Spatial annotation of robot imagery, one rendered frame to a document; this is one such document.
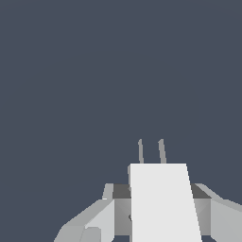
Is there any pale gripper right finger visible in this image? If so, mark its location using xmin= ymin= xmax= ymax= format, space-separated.
xmin=190 ymin=182 xmax=242 ymax=242

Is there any white charger with metal prongs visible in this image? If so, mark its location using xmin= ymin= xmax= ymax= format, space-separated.
xmin=127 ymin=138 xmax=203 ymax=242

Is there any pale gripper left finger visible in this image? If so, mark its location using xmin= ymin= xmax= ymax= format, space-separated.
xmin=53 ymin=182 xmax=132 ymax=242

